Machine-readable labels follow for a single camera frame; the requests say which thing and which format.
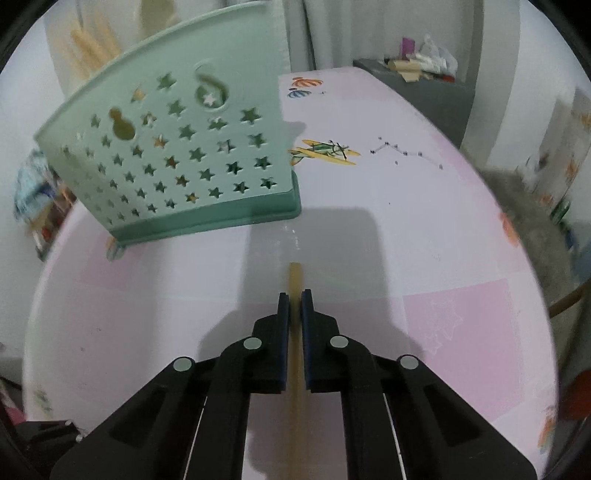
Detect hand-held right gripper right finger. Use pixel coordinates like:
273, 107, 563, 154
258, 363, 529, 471
301, 289, 536, 480

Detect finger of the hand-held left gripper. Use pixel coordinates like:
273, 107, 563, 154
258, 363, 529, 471
11, 418, 86, 480

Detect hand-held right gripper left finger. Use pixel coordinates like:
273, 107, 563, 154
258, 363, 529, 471
48, 293, 290, 480

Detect green plastic utensil holder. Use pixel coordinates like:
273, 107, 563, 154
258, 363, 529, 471
33, 0, 302, 261

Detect beige rice spoon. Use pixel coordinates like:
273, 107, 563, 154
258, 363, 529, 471
137, 0, 182, 38

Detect red gift bag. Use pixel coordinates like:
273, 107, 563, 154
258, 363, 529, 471
32, 191, 77, 261

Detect floral cloth pile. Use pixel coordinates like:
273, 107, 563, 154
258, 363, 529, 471
13, 150, 58, 220

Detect grey cabinet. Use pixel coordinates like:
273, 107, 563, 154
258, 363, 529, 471
353, 58, 476, 148

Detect cardboard scraps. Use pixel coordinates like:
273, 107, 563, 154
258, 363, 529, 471
385, 58, 431, 85

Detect floral printed board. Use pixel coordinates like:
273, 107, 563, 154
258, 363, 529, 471
522, 85, 591, 222

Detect white curtain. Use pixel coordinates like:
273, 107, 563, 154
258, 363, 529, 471
44, 0, 522, 75

